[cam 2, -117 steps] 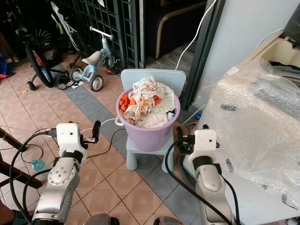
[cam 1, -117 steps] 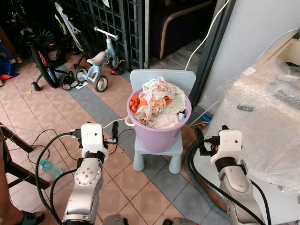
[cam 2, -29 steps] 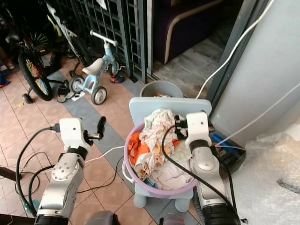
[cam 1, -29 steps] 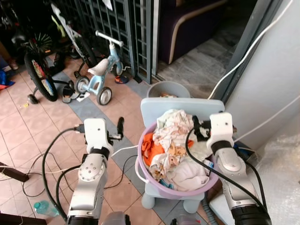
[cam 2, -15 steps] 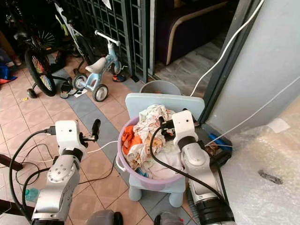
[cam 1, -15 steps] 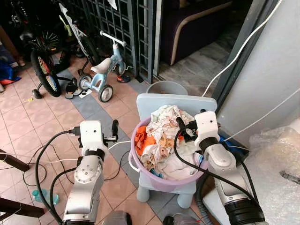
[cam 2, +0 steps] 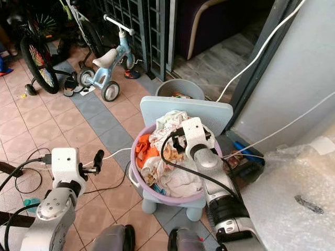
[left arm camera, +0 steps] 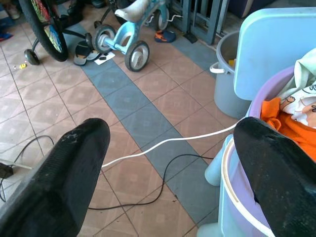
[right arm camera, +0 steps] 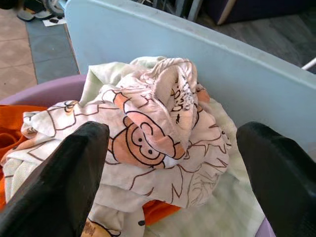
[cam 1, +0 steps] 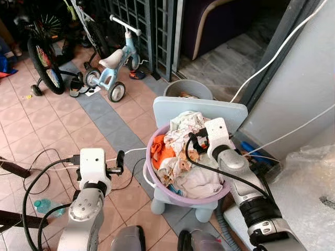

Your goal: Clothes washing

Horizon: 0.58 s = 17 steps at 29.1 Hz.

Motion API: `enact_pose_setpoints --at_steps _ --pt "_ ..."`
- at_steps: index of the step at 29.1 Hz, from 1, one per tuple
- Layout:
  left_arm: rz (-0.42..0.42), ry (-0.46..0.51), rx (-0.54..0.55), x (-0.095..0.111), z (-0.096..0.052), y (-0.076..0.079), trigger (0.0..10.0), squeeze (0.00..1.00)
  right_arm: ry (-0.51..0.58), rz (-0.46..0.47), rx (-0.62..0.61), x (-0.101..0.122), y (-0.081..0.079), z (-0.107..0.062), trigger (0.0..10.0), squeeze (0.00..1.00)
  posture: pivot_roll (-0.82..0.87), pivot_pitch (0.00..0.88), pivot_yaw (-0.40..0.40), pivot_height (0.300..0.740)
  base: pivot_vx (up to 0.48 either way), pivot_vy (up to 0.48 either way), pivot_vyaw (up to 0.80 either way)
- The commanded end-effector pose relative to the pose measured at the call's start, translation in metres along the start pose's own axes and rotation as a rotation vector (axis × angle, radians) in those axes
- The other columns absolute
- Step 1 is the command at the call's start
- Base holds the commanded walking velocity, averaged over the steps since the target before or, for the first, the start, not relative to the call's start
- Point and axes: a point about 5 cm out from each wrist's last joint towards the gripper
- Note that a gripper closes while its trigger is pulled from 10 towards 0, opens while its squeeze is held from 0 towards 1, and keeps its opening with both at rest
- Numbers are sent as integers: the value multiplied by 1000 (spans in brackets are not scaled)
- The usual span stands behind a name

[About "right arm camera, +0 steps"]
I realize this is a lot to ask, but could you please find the white monkey print cloth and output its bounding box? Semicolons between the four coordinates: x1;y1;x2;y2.
0;56;234;237

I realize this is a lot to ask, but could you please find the white paper sheet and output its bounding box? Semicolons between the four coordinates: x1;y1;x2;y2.
42;16;67;27

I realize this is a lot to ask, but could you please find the white rod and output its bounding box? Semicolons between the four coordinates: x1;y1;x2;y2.
301;58;316;71

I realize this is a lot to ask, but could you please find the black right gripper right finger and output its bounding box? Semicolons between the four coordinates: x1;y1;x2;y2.
236;121;316;237

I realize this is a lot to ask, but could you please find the orange garment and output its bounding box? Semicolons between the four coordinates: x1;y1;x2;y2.
0;105;48;209

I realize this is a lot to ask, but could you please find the grey slipper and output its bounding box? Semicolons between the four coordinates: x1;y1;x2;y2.
16;9;35;22
33;8;53;20

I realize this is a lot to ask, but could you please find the purple plastic laundry basin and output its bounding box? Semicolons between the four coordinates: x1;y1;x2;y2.
0;75;277;237

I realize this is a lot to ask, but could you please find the pale green cloth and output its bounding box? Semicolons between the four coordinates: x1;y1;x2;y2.
80;57;266;237

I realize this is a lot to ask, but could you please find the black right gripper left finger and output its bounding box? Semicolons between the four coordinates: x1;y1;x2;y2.
0;121;110;237

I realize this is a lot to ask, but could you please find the dark purple cabinet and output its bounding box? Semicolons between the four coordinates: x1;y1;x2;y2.
204;0;316;25

